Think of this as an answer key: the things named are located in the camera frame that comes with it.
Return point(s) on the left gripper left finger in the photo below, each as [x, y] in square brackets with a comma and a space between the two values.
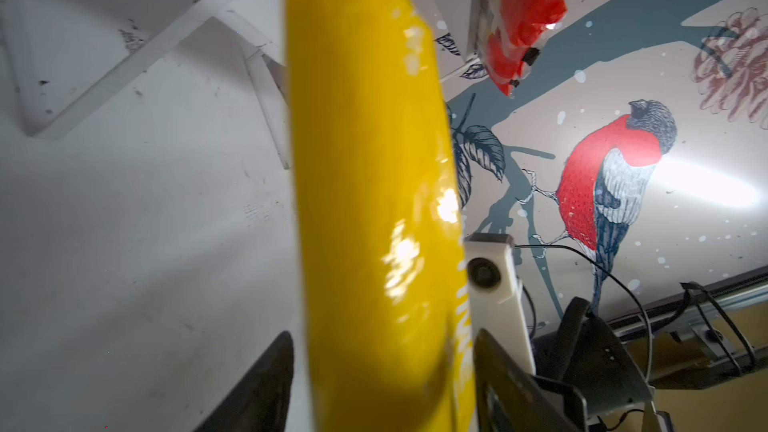
[260, 401]

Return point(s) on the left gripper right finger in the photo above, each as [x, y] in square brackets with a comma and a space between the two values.
[508, 399]

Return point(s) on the yellow pasta bag top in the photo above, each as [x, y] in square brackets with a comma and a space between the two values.
[388, 328]

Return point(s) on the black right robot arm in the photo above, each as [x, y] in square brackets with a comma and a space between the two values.
[585, 353]

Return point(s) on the white two-tier shelf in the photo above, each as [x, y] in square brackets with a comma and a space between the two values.
[70, 57]

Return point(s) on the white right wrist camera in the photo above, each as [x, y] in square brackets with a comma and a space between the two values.
[496, 296]

